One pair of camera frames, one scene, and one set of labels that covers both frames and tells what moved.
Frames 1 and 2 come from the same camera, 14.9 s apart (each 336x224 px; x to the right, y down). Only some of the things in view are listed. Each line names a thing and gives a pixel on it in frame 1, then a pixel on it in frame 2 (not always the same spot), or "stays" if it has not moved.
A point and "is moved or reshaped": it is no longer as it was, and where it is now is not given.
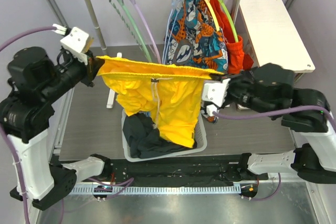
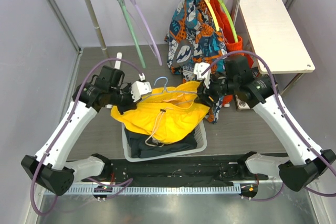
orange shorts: x=237 y=60 stays
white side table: x=269 y=32 stays
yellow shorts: x=172 y=96 is moved or reshaped
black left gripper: x=94 y=63 → x=131 y=104
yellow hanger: x=210 y=8 stays
